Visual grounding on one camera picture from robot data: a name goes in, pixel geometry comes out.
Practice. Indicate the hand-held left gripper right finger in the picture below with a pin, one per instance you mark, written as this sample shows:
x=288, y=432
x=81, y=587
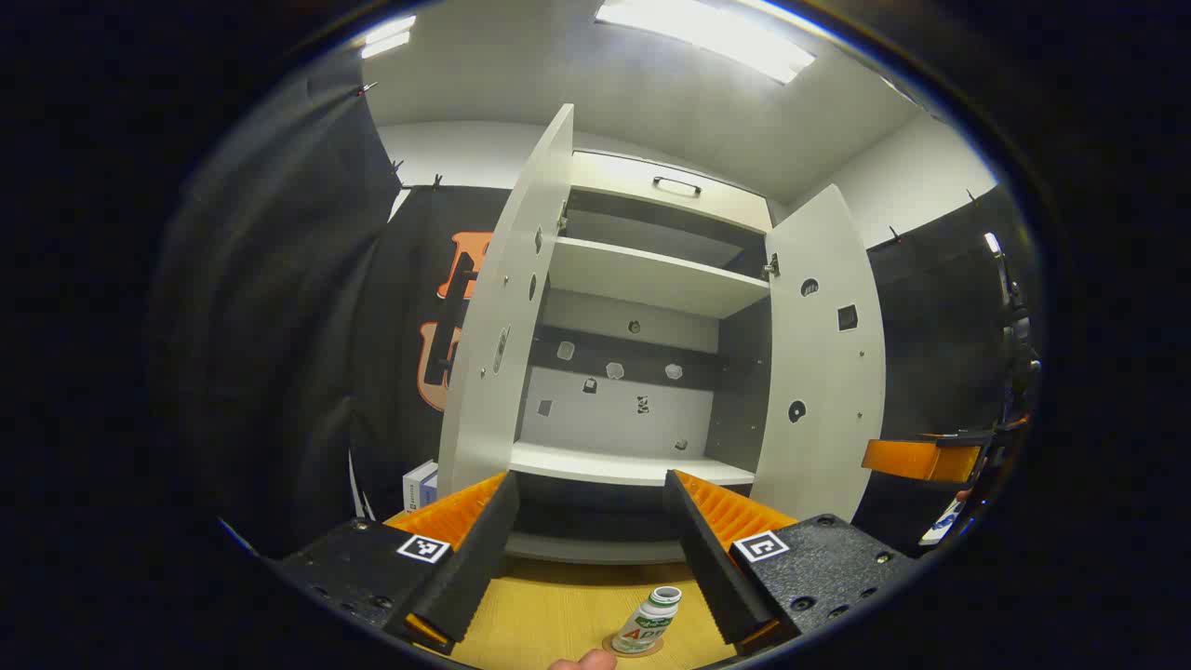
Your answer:
x=712, y=568

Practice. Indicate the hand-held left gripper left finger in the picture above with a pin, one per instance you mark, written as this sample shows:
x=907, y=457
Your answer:
x=475, y=568

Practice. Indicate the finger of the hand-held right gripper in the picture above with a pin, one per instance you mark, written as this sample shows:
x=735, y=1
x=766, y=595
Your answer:
x=907, y=459

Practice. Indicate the white plastic drink bottle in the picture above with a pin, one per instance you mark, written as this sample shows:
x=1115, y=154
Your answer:
x=647, y=622

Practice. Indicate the white cabinet door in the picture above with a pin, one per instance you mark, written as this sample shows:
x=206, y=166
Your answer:
x=498, y=391
x=828, y=372

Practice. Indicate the white side table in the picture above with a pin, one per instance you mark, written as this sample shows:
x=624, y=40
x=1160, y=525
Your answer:
x=942, y=526

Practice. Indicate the white cardboard box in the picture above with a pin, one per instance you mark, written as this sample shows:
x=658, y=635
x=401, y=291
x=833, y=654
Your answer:
x=419, y=489

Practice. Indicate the round brown coaster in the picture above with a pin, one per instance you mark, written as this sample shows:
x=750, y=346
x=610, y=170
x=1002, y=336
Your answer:
x=608, y=644

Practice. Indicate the white cabinet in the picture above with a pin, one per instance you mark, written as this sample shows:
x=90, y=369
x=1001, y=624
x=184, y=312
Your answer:
x=642, y=274

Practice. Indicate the large ceiling light panel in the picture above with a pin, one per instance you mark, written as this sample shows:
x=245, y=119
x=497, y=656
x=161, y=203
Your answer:
x=707, y=37

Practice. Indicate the small ceiling light panel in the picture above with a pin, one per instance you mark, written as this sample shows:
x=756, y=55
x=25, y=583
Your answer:
x=386, y=39

